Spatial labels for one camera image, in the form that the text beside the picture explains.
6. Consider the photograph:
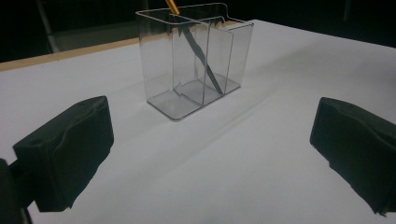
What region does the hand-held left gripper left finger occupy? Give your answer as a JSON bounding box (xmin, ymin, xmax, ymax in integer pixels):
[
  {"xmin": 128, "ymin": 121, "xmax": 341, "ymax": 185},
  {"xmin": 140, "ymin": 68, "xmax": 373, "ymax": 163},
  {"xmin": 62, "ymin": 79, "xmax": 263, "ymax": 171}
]
[{"xmin": 12, "ymin": 95, "xmax": 115, "ymax": 214}]

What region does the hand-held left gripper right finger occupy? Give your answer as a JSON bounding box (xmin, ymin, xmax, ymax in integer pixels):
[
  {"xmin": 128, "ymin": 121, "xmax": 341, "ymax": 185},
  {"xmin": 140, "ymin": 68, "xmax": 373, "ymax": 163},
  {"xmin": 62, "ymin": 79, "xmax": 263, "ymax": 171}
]
[{"xmin": 309, "ymin": 96, "xmax": 396, "ymax": 217}]

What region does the clear plastic organizer box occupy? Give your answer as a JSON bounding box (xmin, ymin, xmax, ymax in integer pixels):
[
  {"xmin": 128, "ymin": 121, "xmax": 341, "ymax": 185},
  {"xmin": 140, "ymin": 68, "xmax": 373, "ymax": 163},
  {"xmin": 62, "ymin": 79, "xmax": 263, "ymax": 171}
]
[{"xmin": 134, "ymin": 2, "xmax": 255, "ymax": 122}]

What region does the black gold makeup brush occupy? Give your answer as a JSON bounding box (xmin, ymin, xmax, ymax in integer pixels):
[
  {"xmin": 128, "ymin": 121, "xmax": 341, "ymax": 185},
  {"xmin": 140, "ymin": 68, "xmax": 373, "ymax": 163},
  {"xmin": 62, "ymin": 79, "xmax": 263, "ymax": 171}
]
[{"xmin": 164, "ymin": 0, "xmax": 225, "ymax": 96}]

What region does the wooden table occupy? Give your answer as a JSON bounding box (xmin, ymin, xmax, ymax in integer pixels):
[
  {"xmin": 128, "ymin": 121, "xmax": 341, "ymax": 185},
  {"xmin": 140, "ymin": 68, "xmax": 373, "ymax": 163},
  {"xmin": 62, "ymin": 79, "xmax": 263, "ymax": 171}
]
[{"xmin": 0, "ymin": 19, "xmax": 250, "ymax": 73}]

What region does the white table sheet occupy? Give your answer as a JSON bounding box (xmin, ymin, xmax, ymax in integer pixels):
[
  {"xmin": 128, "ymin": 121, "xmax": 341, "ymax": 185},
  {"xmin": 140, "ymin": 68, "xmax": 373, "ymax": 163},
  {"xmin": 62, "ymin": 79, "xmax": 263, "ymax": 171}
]
[{"xmin": 0, "ymin": 19, "xmax": 396, "ymax": 224}]

